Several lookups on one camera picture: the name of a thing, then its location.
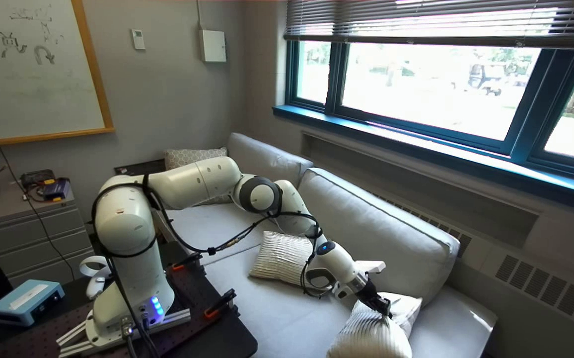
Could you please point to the white wall thermostat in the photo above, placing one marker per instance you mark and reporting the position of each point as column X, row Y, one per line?
column 137, row 40

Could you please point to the blue framed wide window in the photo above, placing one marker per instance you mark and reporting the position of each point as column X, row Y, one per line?
column 539, row 105

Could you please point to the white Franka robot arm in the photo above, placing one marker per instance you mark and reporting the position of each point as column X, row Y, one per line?
column 127, row 225

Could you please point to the light blue box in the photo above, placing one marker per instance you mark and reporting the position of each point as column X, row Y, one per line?
column 24, row 300

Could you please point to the black orange clamp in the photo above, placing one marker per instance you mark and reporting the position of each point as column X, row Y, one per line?
column 219, row 302
column 183, row 265

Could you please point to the wall radiator vent grille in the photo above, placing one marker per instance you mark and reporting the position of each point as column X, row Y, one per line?
column 551, row 290

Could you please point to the lattice patterned pillow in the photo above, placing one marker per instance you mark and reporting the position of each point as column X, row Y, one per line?
column 193, row 157

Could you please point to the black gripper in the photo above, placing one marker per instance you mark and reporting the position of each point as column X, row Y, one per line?
column 366, row 290

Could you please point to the cream striped pillow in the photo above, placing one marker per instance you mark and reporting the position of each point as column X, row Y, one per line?
column 368, row 334
column 278, row 255

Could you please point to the white wall box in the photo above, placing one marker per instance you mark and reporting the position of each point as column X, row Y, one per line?
column 213, row 46

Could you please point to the wood framed whiteboard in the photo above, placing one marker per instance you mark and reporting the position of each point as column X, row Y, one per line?
column 34, row 80

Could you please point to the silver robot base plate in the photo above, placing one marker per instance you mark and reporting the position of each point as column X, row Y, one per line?
column 173, row 318

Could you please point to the white VR controller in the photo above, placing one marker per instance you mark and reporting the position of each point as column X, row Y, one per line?
column 90, row 267

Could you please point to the grey window blinds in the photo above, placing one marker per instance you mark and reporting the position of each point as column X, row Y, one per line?
column 431, row 20

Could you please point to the grey drawer cabinet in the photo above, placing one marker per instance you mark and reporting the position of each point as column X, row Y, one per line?
column 28, row 245

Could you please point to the grey fabric sofa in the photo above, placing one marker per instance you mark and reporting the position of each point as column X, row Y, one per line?
column 457, row 326

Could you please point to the black robot table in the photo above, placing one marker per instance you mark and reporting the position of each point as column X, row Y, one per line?
column 227, row 338

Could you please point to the black orange electronic device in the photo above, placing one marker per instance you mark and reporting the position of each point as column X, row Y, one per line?
column 48, row 189

